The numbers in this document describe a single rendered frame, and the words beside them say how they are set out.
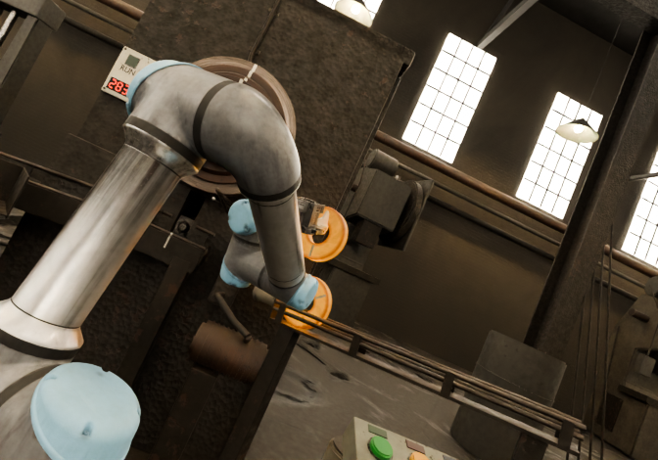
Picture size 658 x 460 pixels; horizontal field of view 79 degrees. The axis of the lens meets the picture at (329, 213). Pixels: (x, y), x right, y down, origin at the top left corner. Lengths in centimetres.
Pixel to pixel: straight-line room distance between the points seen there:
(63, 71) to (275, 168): 830
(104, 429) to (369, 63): 148
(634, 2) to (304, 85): 517
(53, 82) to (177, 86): 821
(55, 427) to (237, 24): 146
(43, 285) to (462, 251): 801
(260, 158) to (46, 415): 35
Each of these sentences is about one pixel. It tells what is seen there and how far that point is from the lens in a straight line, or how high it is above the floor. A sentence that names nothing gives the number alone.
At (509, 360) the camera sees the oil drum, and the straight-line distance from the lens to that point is 341.
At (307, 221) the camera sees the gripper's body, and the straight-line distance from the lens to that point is 99.
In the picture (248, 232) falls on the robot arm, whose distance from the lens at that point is 83.
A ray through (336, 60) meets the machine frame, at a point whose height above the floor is 157.
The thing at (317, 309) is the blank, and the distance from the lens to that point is 118.
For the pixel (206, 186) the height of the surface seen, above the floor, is 90.
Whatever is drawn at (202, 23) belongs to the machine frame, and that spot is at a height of 146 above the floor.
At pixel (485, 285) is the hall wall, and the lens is 862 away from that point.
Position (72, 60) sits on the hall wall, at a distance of 879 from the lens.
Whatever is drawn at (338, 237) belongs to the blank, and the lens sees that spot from 108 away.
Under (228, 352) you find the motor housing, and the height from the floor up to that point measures 49.
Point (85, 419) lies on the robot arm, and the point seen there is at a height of 60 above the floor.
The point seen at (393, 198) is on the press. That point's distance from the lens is 570.
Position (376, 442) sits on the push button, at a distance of 75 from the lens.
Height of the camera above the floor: 85
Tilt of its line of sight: 6 degrees up
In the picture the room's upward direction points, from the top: 25 degrees clockwise
